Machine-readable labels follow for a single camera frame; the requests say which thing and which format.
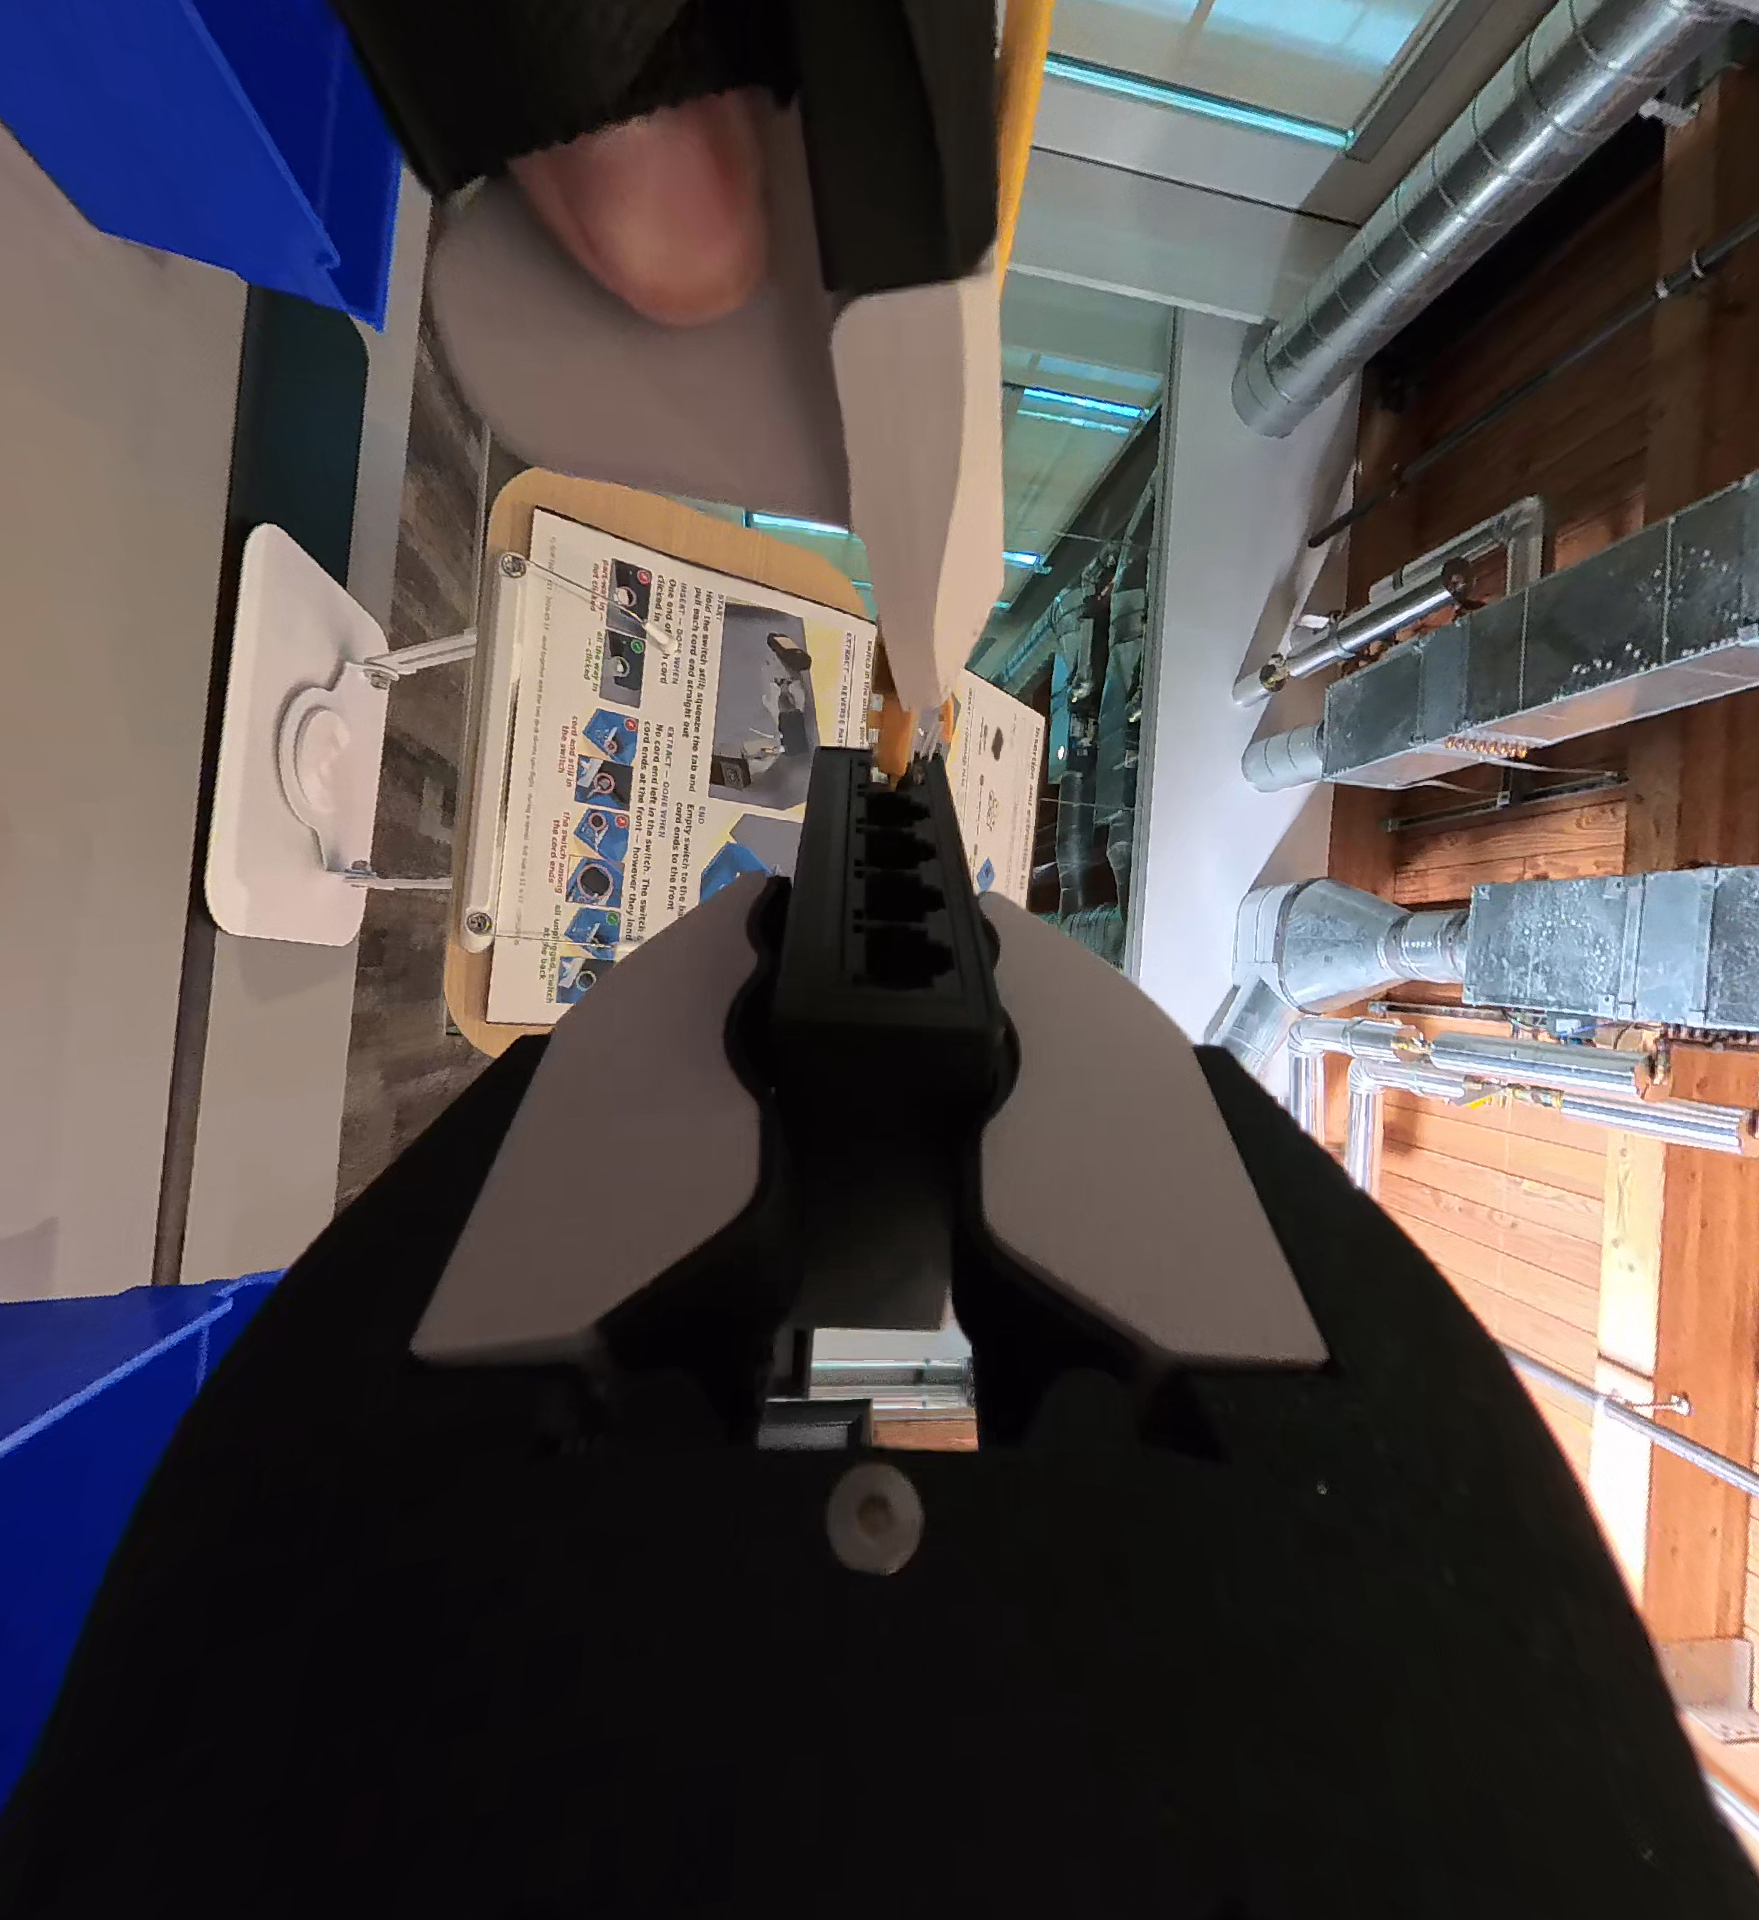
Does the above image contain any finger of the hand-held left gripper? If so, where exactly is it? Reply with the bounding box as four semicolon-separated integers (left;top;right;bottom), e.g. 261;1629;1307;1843
424;175;1013;743

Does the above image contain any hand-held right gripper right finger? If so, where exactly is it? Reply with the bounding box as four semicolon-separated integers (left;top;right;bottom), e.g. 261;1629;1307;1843
959;896;1331;1427

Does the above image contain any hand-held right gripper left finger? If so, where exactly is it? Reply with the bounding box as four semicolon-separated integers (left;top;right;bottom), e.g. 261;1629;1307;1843
410;878;797;1398

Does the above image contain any yellow ethernet cable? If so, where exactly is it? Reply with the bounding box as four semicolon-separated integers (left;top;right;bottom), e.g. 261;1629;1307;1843
873;0;1061;776

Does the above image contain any black network switch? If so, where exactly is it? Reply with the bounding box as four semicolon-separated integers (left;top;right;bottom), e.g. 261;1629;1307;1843
737;745;1019;1412

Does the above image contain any blue plastic bin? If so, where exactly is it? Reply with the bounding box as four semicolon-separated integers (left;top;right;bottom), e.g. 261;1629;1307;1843
0;1270;286;1878
0;0;407;333

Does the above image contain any person's left hand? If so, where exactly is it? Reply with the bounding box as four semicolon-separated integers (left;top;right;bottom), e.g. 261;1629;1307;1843
508;84;782;333

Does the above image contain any printed instruction poster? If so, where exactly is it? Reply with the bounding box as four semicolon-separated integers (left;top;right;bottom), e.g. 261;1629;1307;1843
475;505;1049;1022

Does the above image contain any white stand base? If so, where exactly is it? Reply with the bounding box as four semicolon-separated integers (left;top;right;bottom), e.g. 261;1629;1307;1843
206;527;395;950

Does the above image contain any silver ventilation duct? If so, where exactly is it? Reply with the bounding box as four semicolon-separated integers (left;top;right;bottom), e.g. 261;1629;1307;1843
1235;0;1727;439

